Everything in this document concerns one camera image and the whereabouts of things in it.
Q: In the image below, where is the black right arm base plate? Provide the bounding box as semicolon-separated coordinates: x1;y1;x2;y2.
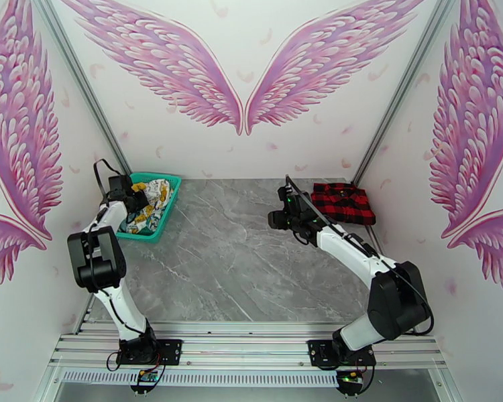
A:
308;338;377;369

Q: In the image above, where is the perforated white cable tray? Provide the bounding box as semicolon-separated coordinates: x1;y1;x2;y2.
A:
60;369;341;388

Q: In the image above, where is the white yellow teal printed shirt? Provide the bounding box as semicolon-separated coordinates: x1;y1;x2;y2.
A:
123;180;173;235

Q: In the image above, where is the red black plaid shirt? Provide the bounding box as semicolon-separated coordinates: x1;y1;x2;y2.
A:
310;182;378;226

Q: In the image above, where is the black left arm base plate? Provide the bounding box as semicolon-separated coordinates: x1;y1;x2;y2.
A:
116;338;183;366

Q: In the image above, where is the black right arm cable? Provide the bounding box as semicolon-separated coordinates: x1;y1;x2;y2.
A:
284;174;435;336

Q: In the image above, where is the aluminium corner post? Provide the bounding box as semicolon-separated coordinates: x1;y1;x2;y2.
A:
29;0;139;191
351;0;462;191

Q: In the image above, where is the teal plastic basket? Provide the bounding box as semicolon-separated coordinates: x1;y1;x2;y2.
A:
115;172;183;245

